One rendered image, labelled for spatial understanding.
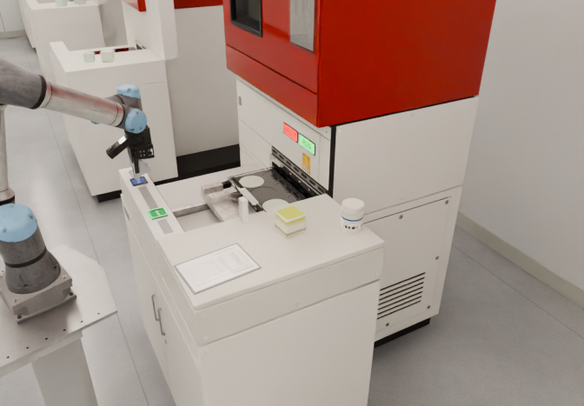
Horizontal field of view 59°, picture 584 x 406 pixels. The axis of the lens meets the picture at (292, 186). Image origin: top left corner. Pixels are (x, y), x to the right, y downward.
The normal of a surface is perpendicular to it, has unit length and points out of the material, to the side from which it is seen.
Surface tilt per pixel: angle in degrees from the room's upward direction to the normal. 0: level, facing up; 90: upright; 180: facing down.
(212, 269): 0
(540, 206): 90
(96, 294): 0
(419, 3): 90
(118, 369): 0
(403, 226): 90
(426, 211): 90
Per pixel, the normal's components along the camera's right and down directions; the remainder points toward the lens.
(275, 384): 0.48, 0.43
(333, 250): 0.00, -0.88
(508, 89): -0.88, 0.22
